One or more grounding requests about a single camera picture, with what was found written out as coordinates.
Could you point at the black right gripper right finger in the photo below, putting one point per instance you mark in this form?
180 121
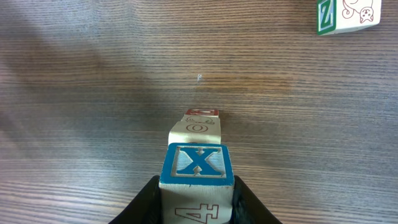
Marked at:
247 208

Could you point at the yellow top elephant block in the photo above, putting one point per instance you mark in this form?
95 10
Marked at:
196 184

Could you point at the lone block with zero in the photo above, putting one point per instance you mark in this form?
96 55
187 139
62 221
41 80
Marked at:
197 126

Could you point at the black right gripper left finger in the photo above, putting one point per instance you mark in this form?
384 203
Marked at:
145 208

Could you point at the green N block right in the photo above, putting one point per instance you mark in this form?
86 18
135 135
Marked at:
340 16

